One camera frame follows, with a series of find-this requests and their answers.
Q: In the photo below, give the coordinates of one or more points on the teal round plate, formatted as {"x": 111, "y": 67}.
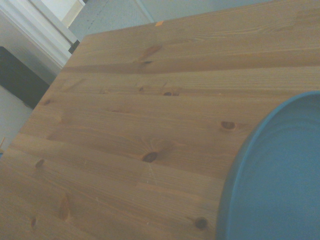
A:
{"x": 277, "y": 175}

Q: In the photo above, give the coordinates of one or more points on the small orange tape piece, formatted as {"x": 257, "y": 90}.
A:
{"x": 159, "y": 24}

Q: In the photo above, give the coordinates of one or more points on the white door frame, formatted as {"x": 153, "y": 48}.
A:
{"x": 35, "y": 32}

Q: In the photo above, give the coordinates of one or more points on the small black floor bracket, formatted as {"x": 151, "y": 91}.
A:
{"x": 74, "y": 46}

